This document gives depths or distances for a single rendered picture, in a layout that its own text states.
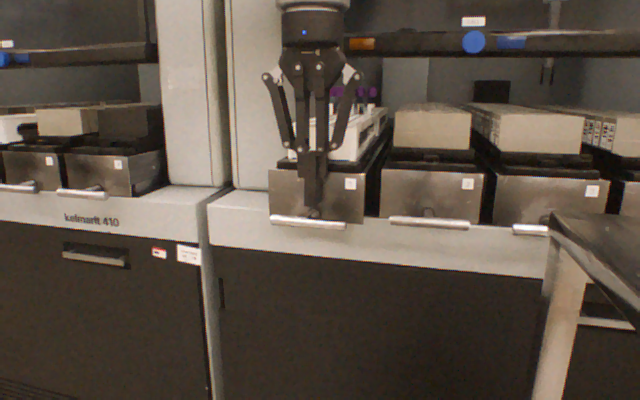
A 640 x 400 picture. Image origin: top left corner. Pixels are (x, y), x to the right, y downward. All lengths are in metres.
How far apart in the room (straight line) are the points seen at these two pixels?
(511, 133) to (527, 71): 0.80
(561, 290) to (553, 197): 0.23
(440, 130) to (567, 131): 0.18
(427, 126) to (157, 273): 0.52
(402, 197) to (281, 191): 0.17
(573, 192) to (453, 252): 0.17
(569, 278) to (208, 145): 0.58
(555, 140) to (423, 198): 0.21
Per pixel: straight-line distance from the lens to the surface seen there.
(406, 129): 0.62
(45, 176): 0.86
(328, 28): 0.47
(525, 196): 0.58
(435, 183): 0.55
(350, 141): 0.55
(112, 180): 0.75
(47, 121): 0.94
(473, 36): 0.60
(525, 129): 0.64
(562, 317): 0.39
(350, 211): 0.53
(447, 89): 1.39
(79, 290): 0.90
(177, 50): 0.75
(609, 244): 0.31
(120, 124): 0.82
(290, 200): 0.55
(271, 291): 0.66
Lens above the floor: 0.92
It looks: 14 degrees down
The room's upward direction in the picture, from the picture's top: straight up
